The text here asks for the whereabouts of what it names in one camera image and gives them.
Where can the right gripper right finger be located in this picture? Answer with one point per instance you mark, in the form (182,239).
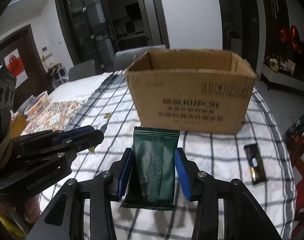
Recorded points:
(187,175)

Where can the red balloons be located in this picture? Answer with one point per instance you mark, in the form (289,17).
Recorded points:
(291,37)

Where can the checkered tablecloth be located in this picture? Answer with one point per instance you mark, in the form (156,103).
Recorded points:
(230,207)

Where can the left hand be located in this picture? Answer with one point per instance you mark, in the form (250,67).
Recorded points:
(32,210)

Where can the red chair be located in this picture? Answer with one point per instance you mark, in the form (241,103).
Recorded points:
(295,145)

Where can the dark green snack packet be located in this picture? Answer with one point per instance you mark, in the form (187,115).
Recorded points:
(152,180)

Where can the white gold candy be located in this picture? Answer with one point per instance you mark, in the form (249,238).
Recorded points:
(101,126)

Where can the grey chair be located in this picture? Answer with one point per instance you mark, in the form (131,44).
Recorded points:
(82,70)
(125,58)

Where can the black snack packet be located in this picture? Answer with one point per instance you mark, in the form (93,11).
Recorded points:
(255,163)

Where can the cardboard box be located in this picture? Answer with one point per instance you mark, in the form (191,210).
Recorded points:
(191,90)

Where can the plastic food container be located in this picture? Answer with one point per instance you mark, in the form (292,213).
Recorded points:
(37,105)

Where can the patterned floral mat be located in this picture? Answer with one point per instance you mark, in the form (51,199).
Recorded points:
(56,116)

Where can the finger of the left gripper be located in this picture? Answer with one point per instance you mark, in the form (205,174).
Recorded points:
(89,142)
(65,135)

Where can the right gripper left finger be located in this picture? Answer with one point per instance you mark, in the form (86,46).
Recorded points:
(121,171)

